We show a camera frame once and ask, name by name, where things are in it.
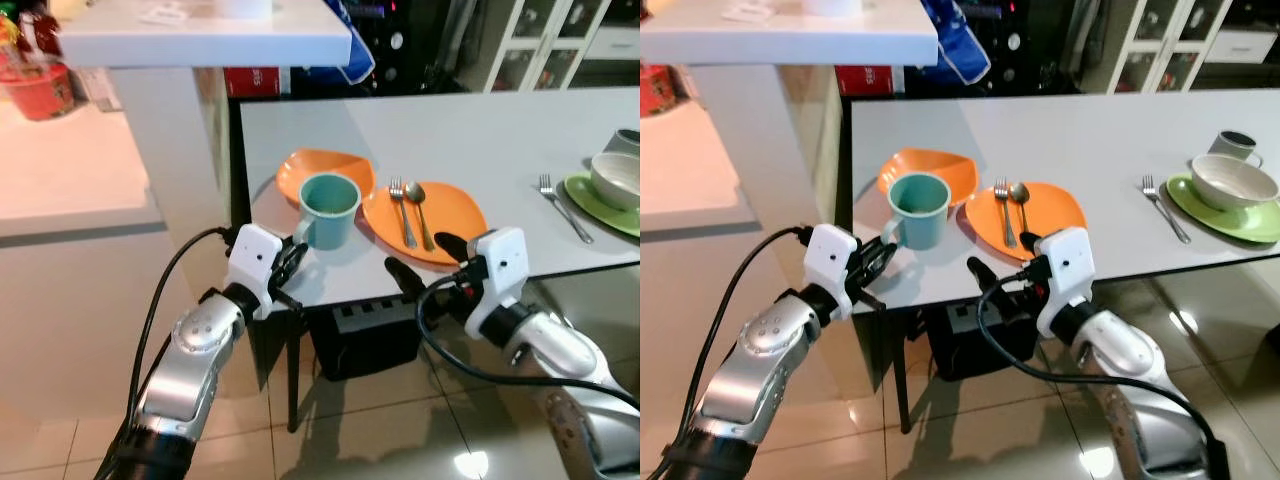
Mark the teal mug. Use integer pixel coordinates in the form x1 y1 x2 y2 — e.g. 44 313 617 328
293 172 362 251
880 172 952 251

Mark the orange plate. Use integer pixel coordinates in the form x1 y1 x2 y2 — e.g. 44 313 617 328
361 181 489 267
964 181 1087 261

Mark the silver spoon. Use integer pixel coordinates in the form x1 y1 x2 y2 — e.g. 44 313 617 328
405 181 437 252
1009 182 1036 241

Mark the black metal table leg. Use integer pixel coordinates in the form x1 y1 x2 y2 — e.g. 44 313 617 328
893 312 913 433
287 310 303 433

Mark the black box under table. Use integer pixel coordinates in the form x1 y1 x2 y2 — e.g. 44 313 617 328
308 298 423 382
925 300 1041 382

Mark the orange bowl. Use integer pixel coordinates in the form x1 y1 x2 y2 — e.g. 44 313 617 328
276 149 376 208
878 148 979 206

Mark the green plate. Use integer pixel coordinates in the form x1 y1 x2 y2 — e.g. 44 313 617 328
564 173 641 239
1166 173 1280 245

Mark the red box with numbers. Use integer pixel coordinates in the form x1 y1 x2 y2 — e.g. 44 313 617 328
224 67 281 98
835 66 893 96

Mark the white ribbed bowl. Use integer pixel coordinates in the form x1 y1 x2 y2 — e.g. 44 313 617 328
1190 154 1280 211
590 152 641 212

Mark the black computer case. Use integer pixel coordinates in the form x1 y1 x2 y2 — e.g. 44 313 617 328
375 0 501 96
988 0 1113 96

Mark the blue bag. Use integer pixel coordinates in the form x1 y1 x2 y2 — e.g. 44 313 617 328
920 0 991 86
320 0 376 86

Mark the white glass door cabinet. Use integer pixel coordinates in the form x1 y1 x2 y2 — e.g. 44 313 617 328
487 0 641 93
1105 0 1280 93

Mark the white counter slab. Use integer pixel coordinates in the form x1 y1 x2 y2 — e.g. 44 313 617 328
58 0 353 69
640 0 939 67

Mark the red round container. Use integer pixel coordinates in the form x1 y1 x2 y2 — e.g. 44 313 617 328
640 63 681 118
0 60 76 122

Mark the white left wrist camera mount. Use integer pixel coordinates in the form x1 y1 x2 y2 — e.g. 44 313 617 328
805 223 861 321
225 223 284 321

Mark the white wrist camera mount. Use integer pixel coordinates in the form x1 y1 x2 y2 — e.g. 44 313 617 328
225 223 284 321
805 223 861 321
465 227 529 343
1035 227 1096 341

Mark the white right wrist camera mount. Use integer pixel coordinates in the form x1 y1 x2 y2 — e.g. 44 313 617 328
465 227 529 343
1035 227 1096 341

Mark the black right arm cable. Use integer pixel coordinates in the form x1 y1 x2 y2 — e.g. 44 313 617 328
975 265 1231 480
415 275 641 411

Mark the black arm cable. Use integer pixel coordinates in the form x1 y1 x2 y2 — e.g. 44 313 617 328
665 227 813 480
95 227 236 480
975 265 1231 480
415 275 641 411

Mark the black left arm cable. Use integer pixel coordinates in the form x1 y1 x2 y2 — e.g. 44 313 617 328
95 227 236 480
665 227 813 480

